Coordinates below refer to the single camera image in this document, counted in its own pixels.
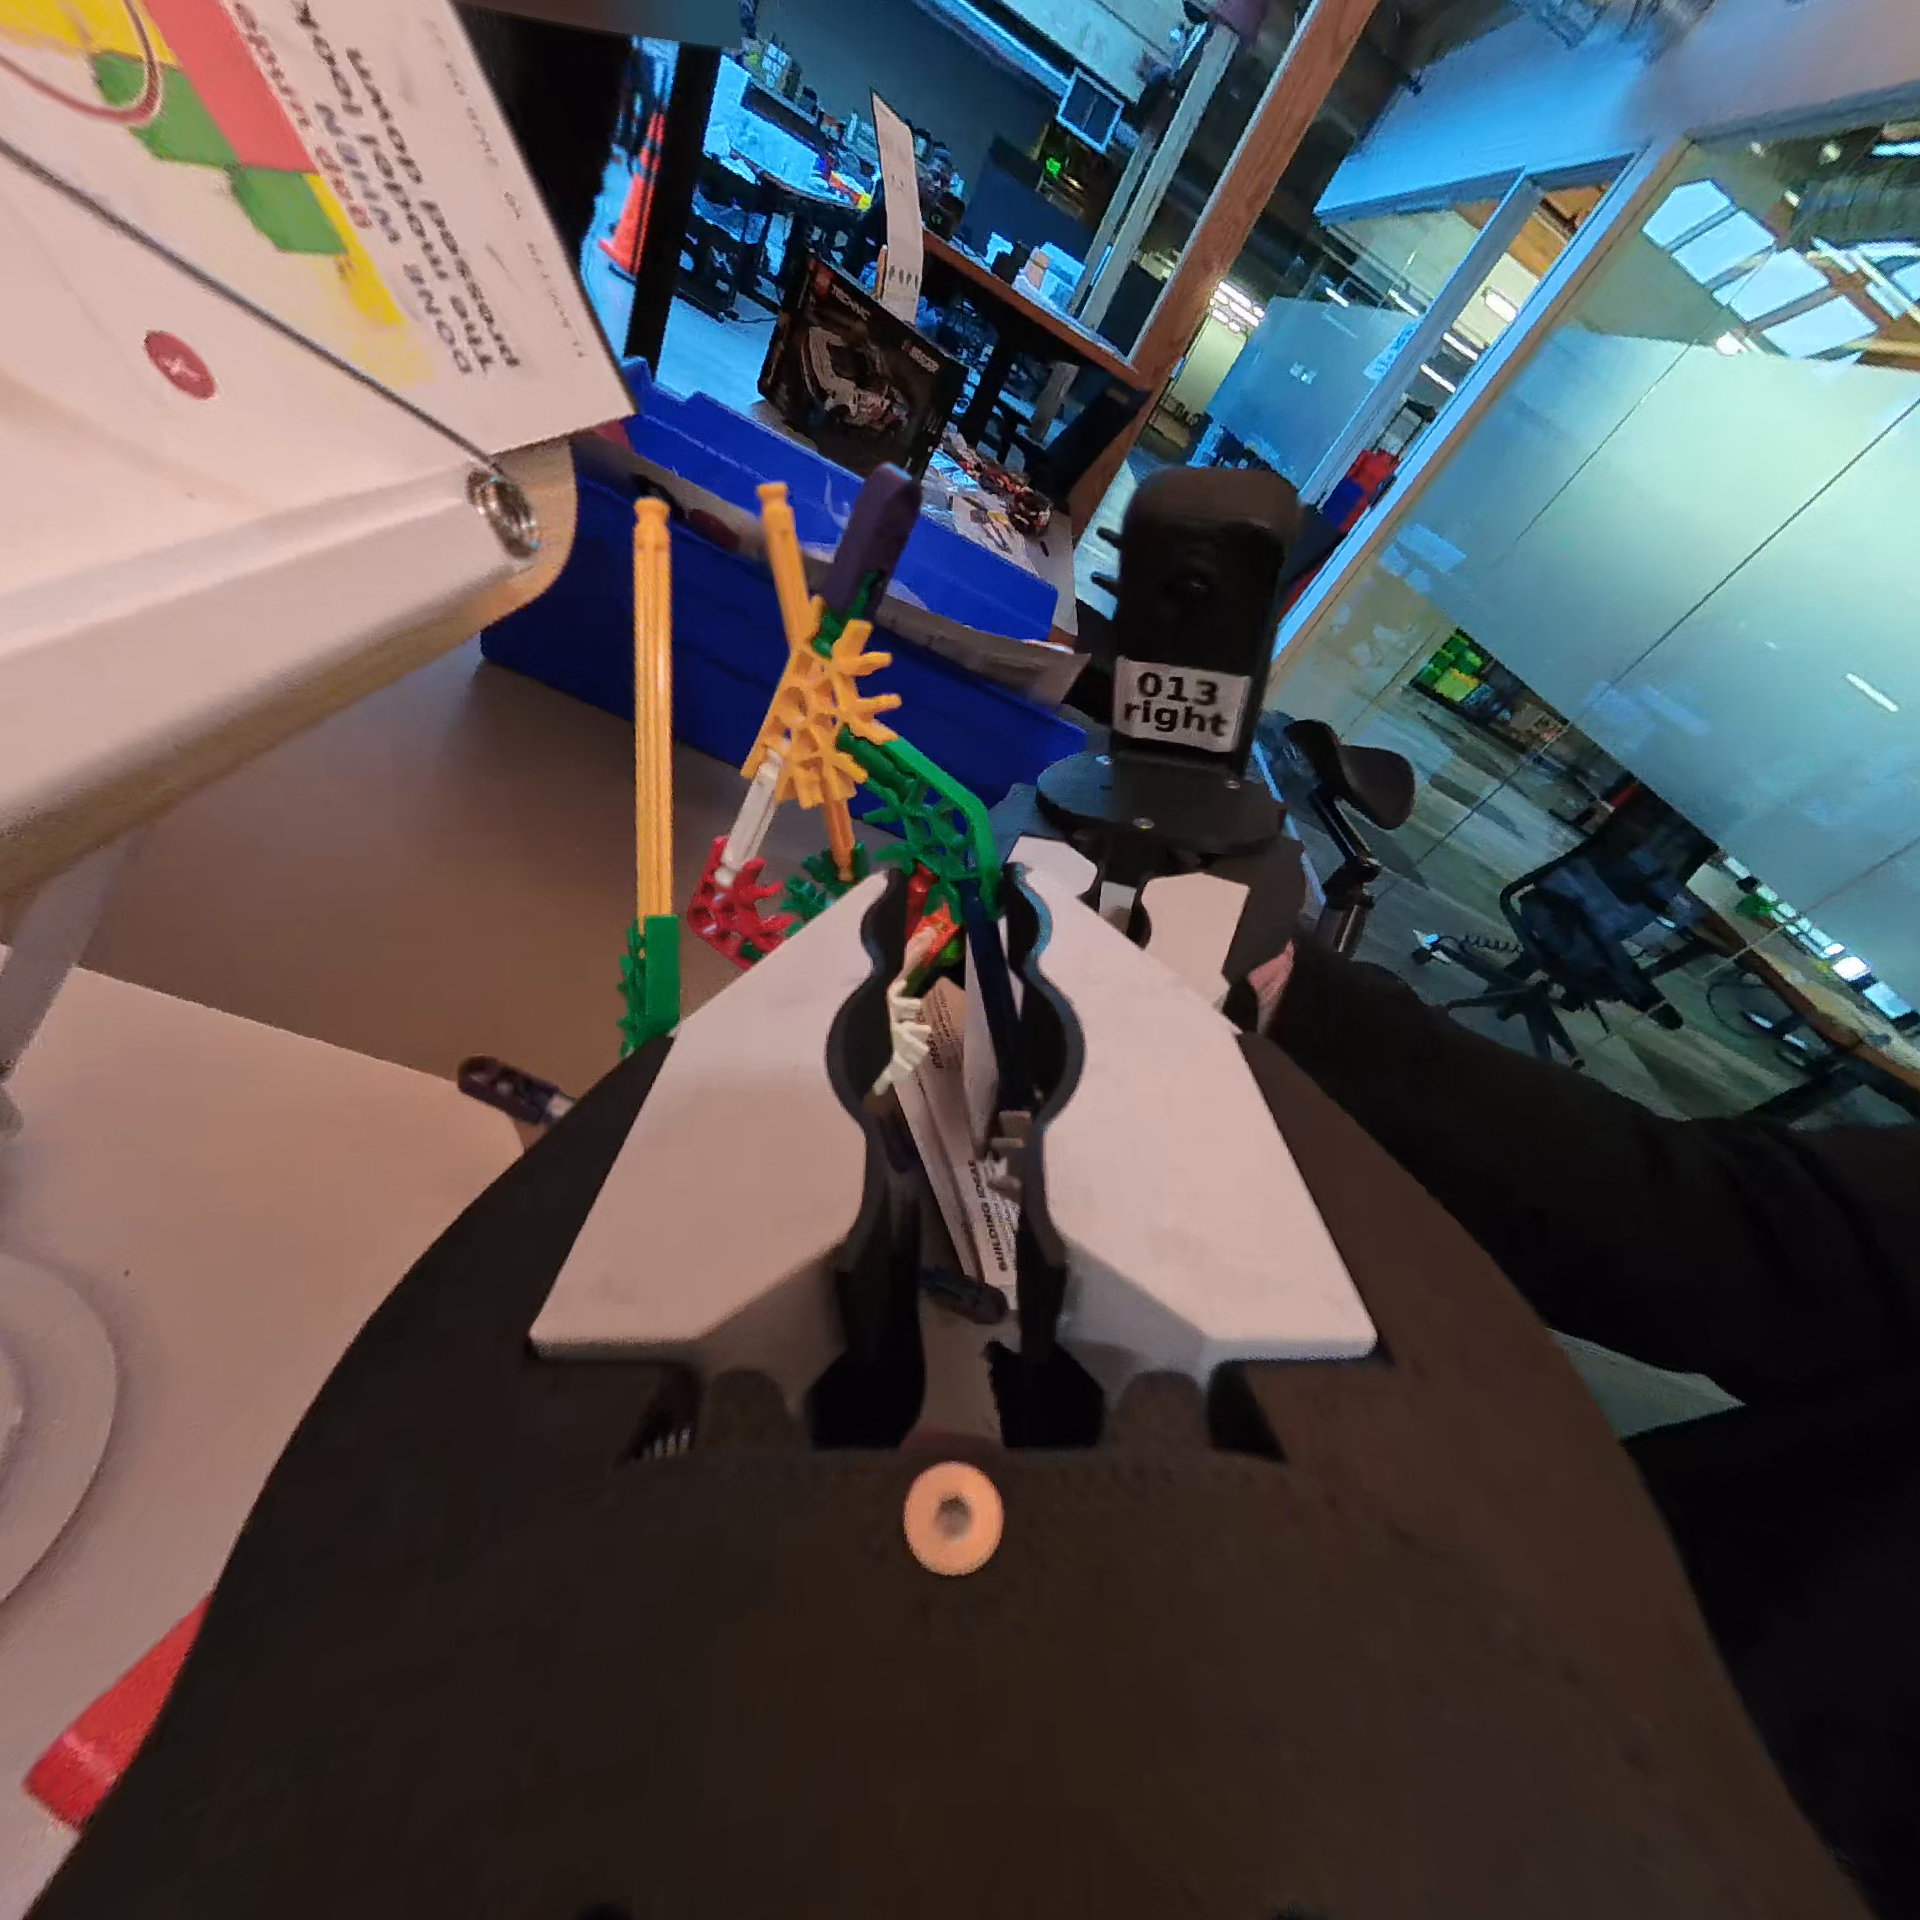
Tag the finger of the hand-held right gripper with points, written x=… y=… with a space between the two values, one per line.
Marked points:
x=1059 y=862
x=1194 y=922

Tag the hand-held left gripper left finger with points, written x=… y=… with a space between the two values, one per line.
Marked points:
x=706 y=1201

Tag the purple-ended blue toy rod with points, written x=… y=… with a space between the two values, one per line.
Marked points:
x=504 y=1084

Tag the blue plastic bin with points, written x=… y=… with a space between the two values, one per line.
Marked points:
x=571 y=628

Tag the person's right forearm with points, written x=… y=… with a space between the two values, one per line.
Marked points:
x=1576 y=1184

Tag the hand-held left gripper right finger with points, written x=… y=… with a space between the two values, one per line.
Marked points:
x=1202 y=1201

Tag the red plastic object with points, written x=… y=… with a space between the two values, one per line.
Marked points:
x=107 y=1723

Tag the orange traffic cone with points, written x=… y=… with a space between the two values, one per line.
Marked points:
x=634 y=224

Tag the black toy set box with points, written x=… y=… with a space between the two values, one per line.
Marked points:
x=856 y=376

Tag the person's right hand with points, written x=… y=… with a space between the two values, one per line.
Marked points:
x=1271 y=990

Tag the printed instruction sheet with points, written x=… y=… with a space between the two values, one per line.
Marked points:
x=224 y=376

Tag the colourful toy construction model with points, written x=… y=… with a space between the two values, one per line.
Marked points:
x=820 y=720

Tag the folded instruction booklet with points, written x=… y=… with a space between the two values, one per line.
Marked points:
x=962 y=1184

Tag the black vertical pole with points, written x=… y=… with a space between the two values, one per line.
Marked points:
x=676 y=195

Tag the black chair armrest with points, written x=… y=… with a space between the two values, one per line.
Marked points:
x=1359 y=773

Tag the white tilted reading stand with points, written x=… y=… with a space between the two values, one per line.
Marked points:
x=224 y=628

